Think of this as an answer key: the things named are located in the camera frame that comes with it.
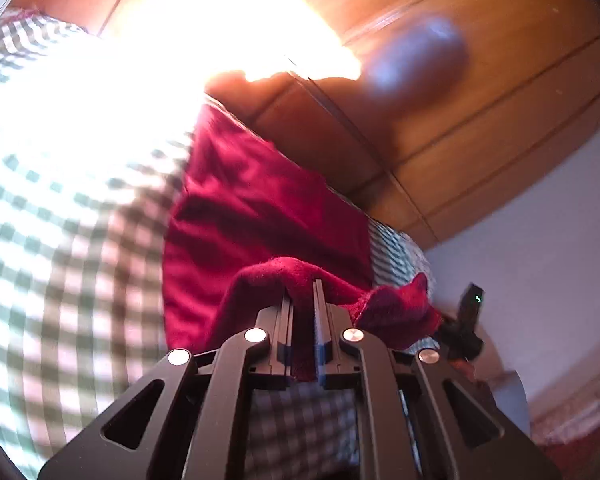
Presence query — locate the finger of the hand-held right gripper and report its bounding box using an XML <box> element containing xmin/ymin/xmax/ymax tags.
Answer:
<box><xmin>436</xmin><ymin>319</ymin><xmax>460</xmax><ymax>350</ymax></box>

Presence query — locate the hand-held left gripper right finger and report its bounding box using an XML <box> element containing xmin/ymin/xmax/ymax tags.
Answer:
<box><xmin>312</xmin><ymin>280</ymin><xmax>562</xmax><ymax>480</ymax></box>

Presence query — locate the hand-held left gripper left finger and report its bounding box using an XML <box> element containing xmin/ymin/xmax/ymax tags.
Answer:
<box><xmin>37</xmin><ymin>296</ymin><xmax>296</xmax><ymax>480</ymax></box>

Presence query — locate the dark red garment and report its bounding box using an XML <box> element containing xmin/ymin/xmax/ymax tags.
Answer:
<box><xmin>162</xmin><ymin>102</ymin><xmax>443</xmax><ymax>383</ymax></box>

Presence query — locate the wooden panelled wardrobe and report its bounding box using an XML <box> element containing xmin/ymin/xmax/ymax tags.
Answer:
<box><xmin>5</xmin><ymin>0</ymin><xmax>600</xmax><ymax>252</ymax></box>

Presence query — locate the green checkered bedsheet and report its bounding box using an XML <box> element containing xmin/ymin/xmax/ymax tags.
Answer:
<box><xmin>0</xmin><ymin>7</ymin><xmax>441</xmax><ymax>480</ymax></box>

